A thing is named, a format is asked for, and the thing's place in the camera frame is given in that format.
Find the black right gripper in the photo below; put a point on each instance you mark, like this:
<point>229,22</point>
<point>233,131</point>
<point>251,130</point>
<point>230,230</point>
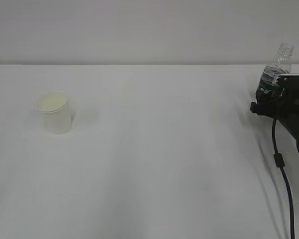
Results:
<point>287,106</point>

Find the clear water bottle green label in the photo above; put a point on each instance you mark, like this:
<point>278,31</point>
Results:
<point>267,88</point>

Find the white paper cup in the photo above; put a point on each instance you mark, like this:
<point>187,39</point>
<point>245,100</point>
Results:
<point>55,112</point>

